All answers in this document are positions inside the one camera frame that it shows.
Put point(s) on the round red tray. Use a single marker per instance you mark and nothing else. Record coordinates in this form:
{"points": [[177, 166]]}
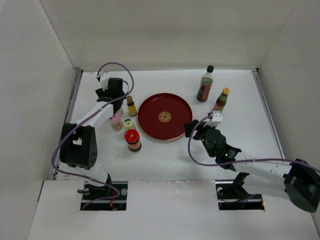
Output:
{"points": [[163, 116]]}

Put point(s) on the small yellow label bottle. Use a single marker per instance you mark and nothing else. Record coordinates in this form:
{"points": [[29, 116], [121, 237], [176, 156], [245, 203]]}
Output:
{"points": [[132, 111]]}

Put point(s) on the red lid sauce jar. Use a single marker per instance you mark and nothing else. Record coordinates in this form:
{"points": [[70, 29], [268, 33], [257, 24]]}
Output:
{"points": [[132, 138]]}

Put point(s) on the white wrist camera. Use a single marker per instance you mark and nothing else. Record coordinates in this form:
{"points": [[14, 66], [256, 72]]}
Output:
{"points": [[215, 120], [103, 79]]}

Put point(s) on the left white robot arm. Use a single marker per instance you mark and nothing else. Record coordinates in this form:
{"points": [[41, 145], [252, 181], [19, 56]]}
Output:
{"points": [[78, 144]]}

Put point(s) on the cream cap spice jar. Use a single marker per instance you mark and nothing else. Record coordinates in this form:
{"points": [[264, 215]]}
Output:
{"points": [[129, 124]]}

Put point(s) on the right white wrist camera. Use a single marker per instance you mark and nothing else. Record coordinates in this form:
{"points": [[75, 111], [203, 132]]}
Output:
{"points": [[215, 120]]}

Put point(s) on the red chili sauce bottle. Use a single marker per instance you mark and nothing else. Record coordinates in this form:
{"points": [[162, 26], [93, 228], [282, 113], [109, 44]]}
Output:
{"points": [[221, 100]]}

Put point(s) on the tall dark soy sauce bottle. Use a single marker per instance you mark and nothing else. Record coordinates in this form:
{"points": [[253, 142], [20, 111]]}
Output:
{"points": [[205, 84]]}

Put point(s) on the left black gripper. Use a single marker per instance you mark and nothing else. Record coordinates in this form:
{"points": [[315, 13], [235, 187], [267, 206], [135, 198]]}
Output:
{"points": [[101, 93]]}

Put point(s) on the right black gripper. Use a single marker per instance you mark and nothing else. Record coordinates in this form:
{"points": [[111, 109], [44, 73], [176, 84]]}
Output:
{"points": [[200, 128]]}

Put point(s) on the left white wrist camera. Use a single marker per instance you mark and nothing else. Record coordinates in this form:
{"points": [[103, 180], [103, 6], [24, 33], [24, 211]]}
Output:
{"points": [[103, 79]]}

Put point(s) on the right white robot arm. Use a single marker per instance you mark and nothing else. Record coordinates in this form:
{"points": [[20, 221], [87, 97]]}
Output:
{"points": [[292, 180]]}

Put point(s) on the pink cap spice jar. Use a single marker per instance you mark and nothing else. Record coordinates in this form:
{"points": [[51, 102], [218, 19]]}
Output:
{"points": [[116, 122]]}

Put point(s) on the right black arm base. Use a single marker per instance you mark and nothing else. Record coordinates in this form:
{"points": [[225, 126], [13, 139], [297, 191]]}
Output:
{"points": [[231, 196]]}

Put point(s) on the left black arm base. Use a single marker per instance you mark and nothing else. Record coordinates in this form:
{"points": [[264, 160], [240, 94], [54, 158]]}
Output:
{"points": [[101, 198]]}

